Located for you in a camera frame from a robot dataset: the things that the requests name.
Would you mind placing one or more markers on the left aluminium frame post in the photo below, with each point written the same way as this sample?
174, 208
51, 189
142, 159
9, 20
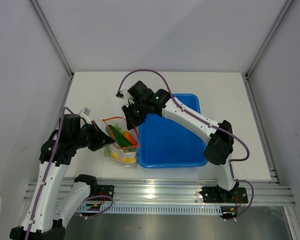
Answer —
38, 11

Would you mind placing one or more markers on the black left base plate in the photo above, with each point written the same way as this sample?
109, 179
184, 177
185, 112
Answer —
106, 191

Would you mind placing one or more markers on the aluminium frame post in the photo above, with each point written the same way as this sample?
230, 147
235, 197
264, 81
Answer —
38, 11
278, 23

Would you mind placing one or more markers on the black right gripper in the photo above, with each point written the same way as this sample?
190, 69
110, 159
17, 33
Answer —
132, 122

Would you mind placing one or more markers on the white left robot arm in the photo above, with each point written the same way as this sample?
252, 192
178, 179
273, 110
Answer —
45, 219

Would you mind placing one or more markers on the white slotted cable duct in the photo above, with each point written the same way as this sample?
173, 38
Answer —
164, 209

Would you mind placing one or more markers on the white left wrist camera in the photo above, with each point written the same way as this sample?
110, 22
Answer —
84, 113

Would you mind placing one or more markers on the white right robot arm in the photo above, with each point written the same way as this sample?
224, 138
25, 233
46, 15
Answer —
217, 136

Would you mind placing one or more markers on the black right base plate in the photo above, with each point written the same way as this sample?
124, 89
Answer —
215, 194

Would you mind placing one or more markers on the blue plastic bin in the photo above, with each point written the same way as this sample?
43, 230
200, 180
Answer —
167, 144

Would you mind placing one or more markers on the clear zip top bag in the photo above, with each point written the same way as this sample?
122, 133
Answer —
128, 151

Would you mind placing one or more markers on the green grapes toy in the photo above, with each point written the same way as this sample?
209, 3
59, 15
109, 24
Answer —
117, 127

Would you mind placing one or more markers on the right aluminium frame post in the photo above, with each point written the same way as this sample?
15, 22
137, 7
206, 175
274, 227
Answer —
278, 23

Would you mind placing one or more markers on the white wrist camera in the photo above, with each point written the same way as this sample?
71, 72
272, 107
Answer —
84, 113
123, 94

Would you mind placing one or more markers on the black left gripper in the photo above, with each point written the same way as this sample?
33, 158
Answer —
101, 138

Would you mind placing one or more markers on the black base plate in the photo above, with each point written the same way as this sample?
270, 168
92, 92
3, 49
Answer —
106, 191
215, 194

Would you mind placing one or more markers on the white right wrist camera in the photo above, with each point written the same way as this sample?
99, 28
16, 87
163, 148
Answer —
123, 94

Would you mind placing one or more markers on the white cauliflower toy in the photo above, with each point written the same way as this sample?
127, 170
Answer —
107, 152

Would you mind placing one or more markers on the dark green cucumber toy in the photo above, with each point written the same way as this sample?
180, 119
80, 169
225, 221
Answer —
119, 138

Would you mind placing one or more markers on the yellow orange mango toy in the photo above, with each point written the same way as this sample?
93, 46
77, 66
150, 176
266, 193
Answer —
124, 159

